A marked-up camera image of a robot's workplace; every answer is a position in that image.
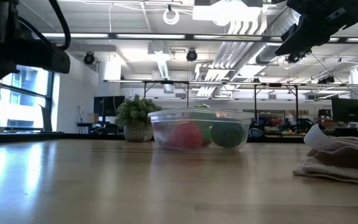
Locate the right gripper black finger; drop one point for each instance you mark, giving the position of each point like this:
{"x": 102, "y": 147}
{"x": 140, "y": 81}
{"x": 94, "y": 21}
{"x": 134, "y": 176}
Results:
{"x": 294, "y": 39}

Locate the clear plastic tupperware container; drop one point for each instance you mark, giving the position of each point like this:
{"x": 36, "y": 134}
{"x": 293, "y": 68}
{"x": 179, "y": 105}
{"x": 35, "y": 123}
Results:
{"x": 172, "y": 118}

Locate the brown cardboard box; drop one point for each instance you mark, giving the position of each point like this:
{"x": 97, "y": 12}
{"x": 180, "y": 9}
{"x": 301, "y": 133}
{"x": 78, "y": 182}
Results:
{"x": 92, "y": 117}

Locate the artificial green potted plant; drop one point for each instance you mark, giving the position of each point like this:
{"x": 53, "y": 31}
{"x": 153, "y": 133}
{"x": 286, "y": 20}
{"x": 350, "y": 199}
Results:
{"x": 135, "y": 113}

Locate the folded beige cloth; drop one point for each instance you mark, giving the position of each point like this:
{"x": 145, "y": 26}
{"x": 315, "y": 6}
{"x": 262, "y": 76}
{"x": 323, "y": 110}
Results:
{"x": 337, "y": 161}

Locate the black aluminium table frame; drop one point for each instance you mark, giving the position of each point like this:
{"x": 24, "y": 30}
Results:
{"x": 278, "y": 139}

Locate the black overhead rig frame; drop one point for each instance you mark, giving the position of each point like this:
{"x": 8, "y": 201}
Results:
{"x": 166, "y": 82}

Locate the black ceiling device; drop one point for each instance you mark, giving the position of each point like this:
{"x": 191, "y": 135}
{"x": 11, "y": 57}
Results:
{"x": 295, "y": 58}

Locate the large red toy tomato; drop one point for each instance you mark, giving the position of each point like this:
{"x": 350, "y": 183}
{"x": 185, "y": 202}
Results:
{"x": 186, "y": 135}

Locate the large office window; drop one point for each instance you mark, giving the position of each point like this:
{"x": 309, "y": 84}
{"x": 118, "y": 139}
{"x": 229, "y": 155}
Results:
{"x": 20, "y": 102}

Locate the black computer monitor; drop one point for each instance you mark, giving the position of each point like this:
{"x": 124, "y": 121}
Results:
{"x": 348, "y": 109}
{"x": 109, "y": 105}

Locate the striped green toy watermelon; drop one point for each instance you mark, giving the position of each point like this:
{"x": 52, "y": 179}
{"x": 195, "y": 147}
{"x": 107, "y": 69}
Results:
{"x": 227, "y": 134}

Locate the black ceiling camera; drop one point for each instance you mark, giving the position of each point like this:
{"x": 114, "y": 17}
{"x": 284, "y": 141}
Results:
{"x": 191, "y": 55}
{"x": 89, "y": 58}

